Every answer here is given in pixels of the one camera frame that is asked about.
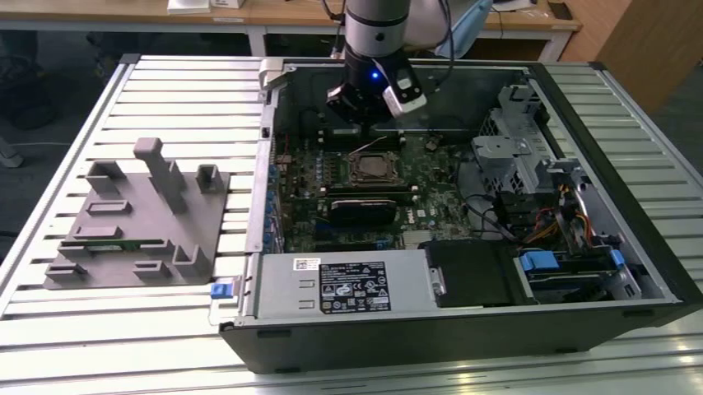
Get silver topped CPU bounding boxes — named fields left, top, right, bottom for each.
left=358, top=158, right=388, bottom=177

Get yellow red power wires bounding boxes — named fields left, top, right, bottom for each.
left=525, top=184, right=598, bottom=248

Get green motherboard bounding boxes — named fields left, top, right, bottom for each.
left=267, top=130, right=481, bottom=254

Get gray parts rack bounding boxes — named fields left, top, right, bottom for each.
left=42, top=137, right=232, bottom=292

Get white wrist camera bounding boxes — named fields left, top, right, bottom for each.
left=382, top=67, right=430, bottom=121

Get CPU socket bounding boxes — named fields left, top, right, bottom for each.
left=339, top=150, right=407, bottom=185

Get silver power supply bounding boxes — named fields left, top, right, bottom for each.
left=240, top=249, right=440, bottom=320

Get wooden cabinet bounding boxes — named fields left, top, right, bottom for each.
left=559, top=0, right=703, bottom=114

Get silver metal disk cage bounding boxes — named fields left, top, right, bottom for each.
left=470, top=84, right=553, bottom=194

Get wooden desk white frame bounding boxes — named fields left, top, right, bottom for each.
left=0, top=0, right=585, bottom=63

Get metal socket cover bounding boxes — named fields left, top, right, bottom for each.
left=346, top=151, right=402, bottom=183

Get black PC case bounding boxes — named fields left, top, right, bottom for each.
left=218, top=55, right=703, bottom=375

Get silver chipset heatsink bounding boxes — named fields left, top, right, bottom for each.
left=402, top=230, right=434, bottom=249

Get black graphics card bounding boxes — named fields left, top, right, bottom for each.
left=327, top=197, right=398, bottom=226

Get blue case release tab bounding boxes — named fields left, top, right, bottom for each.
left=210, top=279, right=236, bottom=300

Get white cardboard box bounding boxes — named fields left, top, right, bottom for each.
left=166, top=0, right=214, bottom=16

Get black power supply label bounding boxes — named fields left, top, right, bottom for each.
left=318, top=260, right=395, bottom=316

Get black plastic shroud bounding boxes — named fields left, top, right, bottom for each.
left=422, top=239, right=521, bottom=309

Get white furniture leg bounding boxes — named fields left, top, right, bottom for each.
left=0, top=135, right=24, bottom=169

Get silver case latch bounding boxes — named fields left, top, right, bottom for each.
left=258, top=57, right=288, bottom=91

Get black camera cable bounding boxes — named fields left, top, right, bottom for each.
left=431, top=0, right=458, bottom=92

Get green RAM stick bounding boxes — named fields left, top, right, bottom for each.
left=59, top=239, right=166, bottom=252

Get blue disk carrier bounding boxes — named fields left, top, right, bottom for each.
left=515, top=249, right=558, bottom=274

